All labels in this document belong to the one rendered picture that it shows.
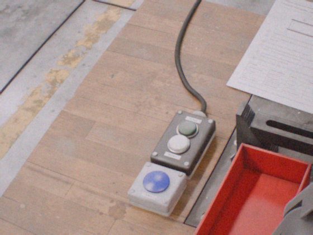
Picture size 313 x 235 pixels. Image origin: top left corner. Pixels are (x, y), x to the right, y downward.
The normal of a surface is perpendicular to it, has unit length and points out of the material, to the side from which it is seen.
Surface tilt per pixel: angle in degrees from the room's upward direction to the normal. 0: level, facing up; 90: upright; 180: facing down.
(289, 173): 90
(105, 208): 0
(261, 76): 1
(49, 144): 0
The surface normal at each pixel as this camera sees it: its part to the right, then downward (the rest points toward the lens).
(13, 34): -0.11, -0.67
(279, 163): -0.44, 0.69
